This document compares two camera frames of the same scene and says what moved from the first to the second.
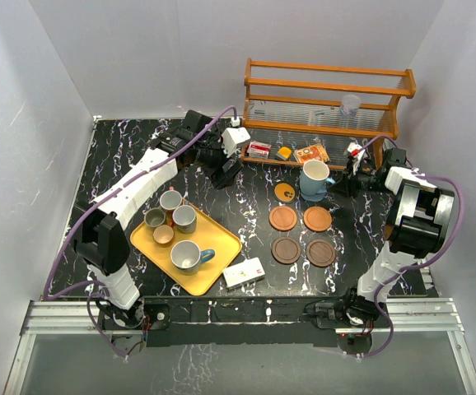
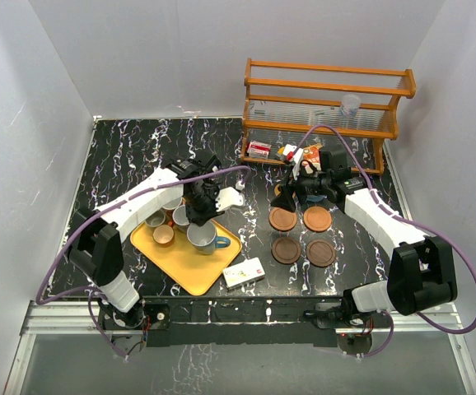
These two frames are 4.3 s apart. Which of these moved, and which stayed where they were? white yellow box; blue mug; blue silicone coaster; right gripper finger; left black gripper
Moved: right gripper finger; left black gripper; blue mug
Stayed: blue silicone coaster; white yellow box
